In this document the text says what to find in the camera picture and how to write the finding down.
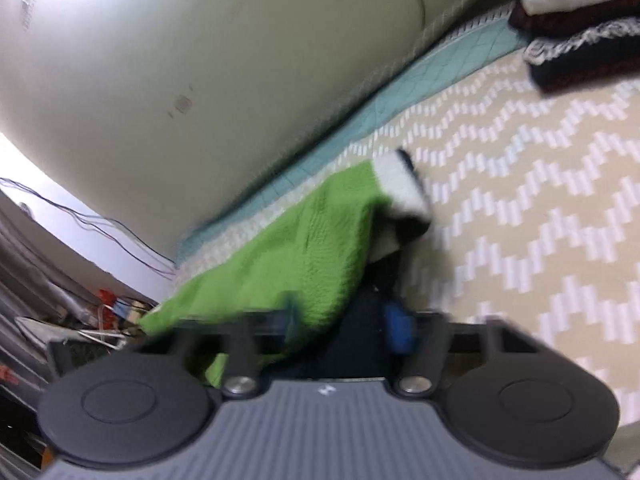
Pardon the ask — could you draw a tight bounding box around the teal quilted mattress pad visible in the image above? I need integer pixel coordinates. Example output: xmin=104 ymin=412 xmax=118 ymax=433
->
xmin=175 ymin=0 xmax=531 ymax=267

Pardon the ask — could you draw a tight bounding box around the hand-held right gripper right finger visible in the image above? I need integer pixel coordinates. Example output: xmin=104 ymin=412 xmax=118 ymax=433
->
xmin=382 ymin=300 xmax=539 ymax=395

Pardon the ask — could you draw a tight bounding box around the beige patterned bed sheet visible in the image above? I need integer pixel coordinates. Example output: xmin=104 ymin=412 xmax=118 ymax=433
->
xmin=175 ymin=47 xmax=640 ymax=476

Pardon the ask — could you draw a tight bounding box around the dark wall cable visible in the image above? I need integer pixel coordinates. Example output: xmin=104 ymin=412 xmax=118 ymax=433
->
xmin=70 ymin=212 xmax=175 ymax=277

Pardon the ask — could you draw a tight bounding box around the reddish wall cable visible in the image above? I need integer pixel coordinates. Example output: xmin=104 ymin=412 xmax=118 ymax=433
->
xmin=0 ymin=177 xmax=176 ymax=267

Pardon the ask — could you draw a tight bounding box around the black garment with lace trim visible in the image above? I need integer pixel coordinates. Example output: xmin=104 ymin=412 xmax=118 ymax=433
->
xmin=522 ymin=16 xmax=640 ymax=94

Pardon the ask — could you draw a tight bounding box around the green white navy striped sweater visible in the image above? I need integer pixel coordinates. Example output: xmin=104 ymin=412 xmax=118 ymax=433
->
xmin=140 ymin=149 xmax=436 ymax=389

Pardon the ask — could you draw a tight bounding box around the dark maroon garment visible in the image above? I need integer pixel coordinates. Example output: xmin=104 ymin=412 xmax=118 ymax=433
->
xmin=507 ymin=2 xmax=640 ymax=40

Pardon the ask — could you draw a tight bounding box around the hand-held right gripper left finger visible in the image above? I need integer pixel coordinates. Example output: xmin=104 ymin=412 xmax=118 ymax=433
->
xmin=165 ymin=292 xmax=303 ymax=397

